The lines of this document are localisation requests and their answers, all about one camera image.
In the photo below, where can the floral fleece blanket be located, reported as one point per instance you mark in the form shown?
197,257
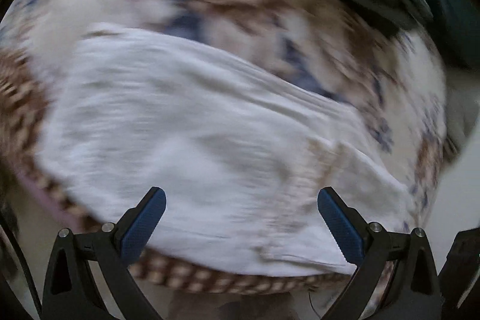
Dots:
395,84

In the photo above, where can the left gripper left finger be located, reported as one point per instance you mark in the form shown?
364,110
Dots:
70,291

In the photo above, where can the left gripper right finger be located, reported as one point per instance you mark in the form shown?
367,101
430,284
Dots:
412,291

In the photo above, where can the white pants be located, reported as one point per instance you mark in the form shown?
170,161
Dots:
240,153

